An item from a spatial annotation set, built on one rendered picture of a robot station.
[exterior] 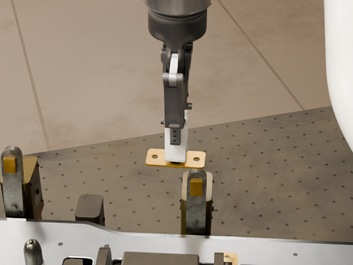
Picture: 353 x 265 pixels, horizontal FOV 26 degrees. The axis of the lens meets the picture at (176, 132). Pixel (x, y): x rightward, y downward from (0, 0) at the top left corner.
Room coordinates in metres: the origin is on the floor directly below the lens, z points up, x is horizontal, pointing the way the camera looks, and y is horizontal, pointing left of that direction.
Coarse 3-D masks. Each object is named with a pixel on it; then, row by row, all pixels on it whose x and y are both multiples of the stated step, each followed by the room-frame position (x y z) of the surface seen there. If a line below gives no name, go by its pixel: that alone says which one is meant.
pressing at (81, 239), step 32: (0, 224) 1.08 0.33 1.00; (32, 224) 1.08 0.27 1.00; (64, 224) 1.08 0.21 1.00; (96, 224) 1.09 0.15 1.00; (0, 256) 1.00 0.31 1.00; (64, 256) 1.00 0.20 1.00; (96, 256) 1.00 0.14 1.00; (256, 256) 1.00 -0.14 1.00; (288, 256) 1.00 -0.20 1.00; (320, 256) 1.00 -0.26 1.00; (352, 256) 1.00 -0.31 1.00
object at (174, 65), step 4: (172, 56) 0.85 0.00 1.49; (176, 56) 0.85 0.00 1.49; (172, 60) 0.84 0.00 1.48; (176, 60) 0.84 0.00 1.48; (172, 64) 0.84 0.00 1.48; (176, 64) 0.84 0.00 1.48; (172, 68) 0.83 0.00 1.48; (176, 68) 0.83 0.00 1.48; (172, 72) 0.83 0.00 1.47; (176, 72) 0.83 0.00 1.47; (172, 76) 0.82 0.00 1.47; (172, 80) 0.82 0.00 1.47; (172, 84) 0.82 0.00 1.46
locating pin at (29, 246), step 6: (30, 240) 0.98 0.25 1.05; (36, 240) 0.99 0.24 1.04; (24, 246) 0.98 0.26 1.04; (30, 246) 0.97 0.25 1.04; (36, 246) 0.98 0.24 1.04; (24, 252) 0.97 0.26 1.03; (30, 252) 0.97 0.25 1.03; (36, 252) 0.97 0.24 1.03; (24, 258) 0.98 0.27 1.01; (30, 258) 0.97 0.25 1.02; (36, 258) 0.97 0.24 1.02; (42, 258) 0.98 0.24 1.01; (30, 264) 0.97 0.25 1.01; (36, 264) 0.97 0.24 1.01
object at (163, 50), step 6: (162, 48) 0.87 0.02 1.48; (162, 54) 0.87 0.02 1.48; (186, 54) 0.87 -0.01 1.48; (162, 60) 0.87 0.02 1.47; (186, 60) 0.86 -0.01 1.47; (186, 66) 0.86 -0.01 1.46; (168, 72) 0.88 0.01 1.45; (186, 72) 0.86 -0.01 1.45; (186, 78) 0.86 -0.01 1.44; (162, 120) 0.87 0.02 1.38
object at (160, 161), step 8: (152, 152) 0.90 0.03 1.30; (160, 152) 0.90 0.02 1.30; (192, 152) 0.90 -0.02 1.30; (200, 152) 0.90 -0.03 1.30; (152, 160) 0.88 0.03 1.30; (160, 160) 0.88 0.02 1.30; (192, 160) 0.88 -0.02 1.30; (200, 160) 0.88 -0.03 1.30; (192, 168) 0.87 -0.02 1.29; (200, 168) 0.86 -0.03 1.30
